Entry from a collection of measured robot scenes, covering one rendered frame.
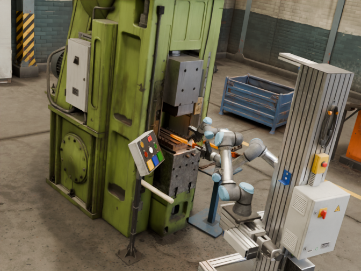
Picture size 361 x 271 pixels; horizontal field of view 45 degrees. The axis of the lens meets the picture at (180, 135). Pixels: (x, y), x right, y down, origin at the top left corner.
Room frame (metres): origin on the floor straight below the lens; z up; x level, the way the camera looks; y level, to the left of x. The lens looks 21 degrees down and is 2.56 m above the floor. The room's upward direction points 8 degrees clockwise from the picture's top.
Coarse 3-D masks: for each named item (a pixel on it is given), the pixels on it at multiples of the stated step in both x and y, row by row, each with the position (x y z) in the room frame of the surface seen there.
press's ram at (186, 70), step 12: (168, 60) 3.80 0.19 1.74; (180, 60) 3.77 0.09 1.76; (192, 60) 3.84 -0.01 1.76; (168, 72) 3.79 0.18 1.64; (180, 72) 3.72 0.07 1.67; (192, 72) 3.83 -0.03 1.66; (168, 84) 3.78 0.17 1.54; (180, 84) 3.74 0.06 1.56; (192, 84) 3.85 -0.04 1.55; (168, 96) 3.77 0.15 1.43; (180, 96) 3.75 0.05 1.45; (192, 96) 3.87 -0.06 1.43
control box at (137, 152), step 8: (144, 136) 3.33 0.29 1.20; (152, 136) 3.44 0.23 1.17; (128, 144) 3.20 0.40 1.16; (136, 144) 3.18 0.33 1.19; (144, 144) 3.27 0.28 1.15; (152, 144) 3.38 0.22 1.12; (136, 152) 3.17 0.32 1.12; (144, 152) 3.21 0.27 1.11; (152, 152) 3.32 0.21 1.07; (136, 160) 3.17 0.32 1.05; (144, 160) 3.17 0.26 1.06; (152, 160) 3.27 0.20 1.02; (144, 168) 3.15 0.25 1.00
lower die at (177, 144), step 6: (162, 132) 3.99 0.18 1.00; (168, 132) 4.00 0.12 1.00; (162, 138) 3.88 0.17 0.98; (168, 138) 3.87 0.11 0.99; (174, 138) 3.87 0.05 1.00; (168, 144) 3.79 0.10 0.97; (174, 144) 3.78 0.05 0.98; (180, 144) 3.82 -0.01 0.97; (186, 144) 3.88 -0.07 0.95; (174, 150) 3.76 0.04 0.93
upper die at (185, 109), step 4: (164, 104) 3.86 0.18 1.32; (168, 104) 3.83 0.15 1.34; (188, 104) 3.84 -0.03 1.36; (192, 104) 3.88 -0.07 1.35; (164, 108) 3.86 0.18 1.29; (168, 108) 3.82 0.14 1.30; (172, 108) 3.79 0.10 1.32; (176, 108) 3.76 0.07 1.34; (180, 108) 3.77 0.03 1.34; (184, 108) 3.80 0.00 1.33; (188, 108) 3.84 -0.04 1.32; (192, 108) 3.88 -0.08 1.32; (172, 112) 3.78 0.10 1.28; (176, 112) 3.75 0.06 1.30; (180, 112) 3.77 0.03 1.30; (184, 112) 3.81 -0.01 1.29; (188, 112) 3.85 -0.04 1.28
